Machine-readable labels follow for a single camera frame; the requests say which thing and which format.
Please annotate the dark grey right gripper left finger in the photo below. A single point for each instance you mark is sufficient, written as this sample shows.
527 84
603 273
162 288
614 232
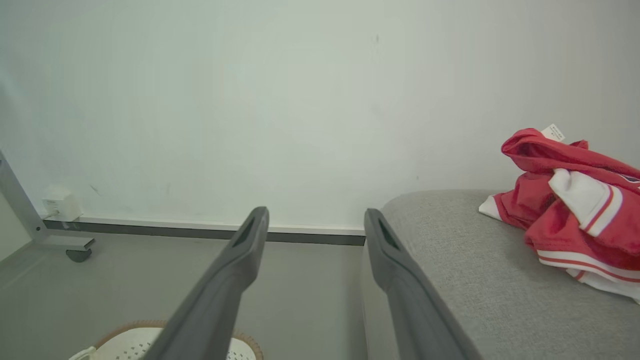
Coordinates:
215 300

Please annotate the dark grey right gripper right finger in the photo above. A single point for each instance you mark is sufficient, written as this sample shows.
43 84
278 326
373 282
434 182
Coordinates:
415 305

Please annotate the red and white jacket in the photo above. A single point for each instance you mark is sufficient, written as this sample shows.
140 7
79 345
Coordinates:
575 210

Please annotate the white plastic laundry basket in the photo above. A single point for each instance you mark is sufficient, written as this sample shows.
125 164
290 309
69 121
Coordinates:
125 346

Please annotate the white and black baseboard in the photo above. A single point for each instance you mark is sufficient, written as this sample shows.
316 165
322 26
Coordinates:
175 229

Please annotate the grey fabric sofa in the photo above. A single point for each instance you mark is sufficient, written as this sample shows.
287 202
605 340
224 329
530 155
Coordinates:
500 290

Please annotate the black caster wheel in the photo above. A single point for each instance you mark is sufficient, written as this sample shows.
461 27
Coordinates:
79 255

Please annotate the white wall socket box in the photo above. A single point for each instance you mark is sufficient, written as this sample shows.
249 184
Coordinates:
61 204

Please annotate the grey metal partition frame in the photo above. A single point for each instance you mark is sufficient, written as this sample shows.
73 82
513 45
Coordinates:
22 210

